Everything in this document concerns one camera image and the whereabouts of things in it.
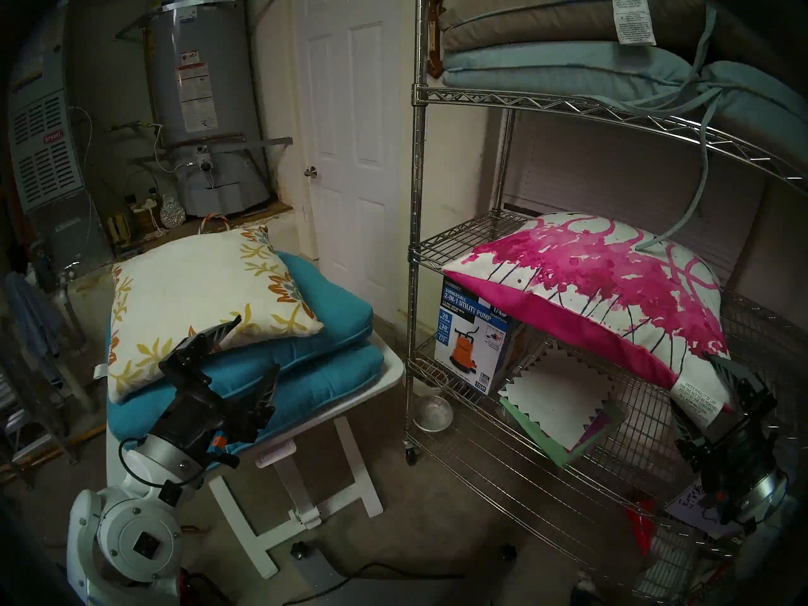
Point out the blue hanging cloth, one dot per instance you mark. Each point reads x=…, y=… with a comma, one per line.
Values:
x=35, y=314

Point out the utility pump cardboard box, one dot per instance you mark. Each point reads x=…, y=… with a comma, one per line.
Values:
x=470, y=339

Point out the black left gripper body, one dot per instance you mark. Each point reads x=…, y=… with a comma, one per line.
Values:
x=202, y=421

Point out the pale blue bench cushion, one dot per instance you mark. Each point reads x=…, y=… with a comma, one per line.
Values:
x=536, y=65

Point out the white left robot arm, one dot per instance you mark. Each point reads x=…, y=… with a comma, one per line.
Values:
x=132, y=535

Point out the wooden stick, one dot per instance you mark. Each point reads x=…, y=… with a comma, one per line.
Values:
x=50, y=453

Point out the white box with black print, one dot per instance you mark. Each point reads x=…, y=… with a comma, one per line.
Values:
x=685, y=504

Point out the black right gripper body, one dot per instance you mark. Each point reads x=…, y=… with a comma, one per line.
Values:
x=735, y=459

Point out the yellow small box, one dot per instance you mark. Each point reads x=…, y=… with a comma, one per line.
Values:
x=120, y=229

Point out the white overbed table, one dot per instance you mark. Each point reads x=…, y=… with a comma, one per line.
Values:
x=363, y=478

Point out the crumpled foil duct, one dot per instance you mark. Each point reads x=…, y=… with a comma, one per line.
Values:
x=172, y=212

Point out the metal step ladder frame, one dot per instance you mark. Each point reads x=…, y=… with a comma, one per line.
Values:
x=25, y=415

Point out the grey furnace unit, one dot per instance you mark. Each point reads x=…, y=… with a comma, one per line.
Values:
x=47, y=144

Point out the cream floral leaf cushion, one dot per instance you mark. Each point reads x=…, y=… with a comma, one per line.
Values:
x=189, y=289

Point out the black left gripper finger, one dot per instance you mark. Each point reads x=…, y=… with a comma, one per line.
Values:
x=211, y=339
x=266, y=393

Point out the purple paper sheet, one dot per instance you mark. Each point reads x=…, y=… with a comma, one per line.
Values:
x=596, y=431

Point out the red plastic object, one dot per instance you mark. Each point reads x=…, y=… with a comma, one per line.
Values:
x=642, y=526

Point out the metal bowl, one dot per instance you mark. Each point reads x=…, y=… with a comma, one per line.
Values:
x=433, y=414

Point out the orange white striped loop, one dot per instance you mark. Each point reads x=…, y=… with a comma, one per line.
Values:
x=216, y=216

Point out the teal tufted seat cushion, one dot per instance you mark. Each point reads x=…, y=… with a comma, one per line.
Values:
x=328, y=377
x=328, y=314

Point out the white panel door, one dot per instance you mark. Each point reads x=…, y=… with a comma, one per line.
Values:
x=353, y=169

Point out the pink splash print cushion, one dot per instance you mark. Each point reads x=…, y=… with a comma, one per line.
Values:
x=600, y=276

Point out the grey water heater tank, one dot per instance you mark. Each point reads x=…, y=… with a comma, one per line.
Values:
x=202, y=43

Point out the brown bench cushion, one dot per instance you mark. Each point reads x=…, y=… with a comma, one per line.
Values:
x=536, y=21

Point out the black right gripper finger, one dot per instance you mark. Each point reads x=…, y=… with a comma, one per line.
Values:
x=742, y=387
x=687, y=428

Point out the grey floor plate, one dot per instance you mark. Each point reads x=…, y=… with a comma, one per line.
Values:
x=322, y=579

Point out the black floor knob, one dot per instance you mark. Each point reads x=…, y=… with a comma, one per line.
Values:
x=508, y=552
x=300, y=550

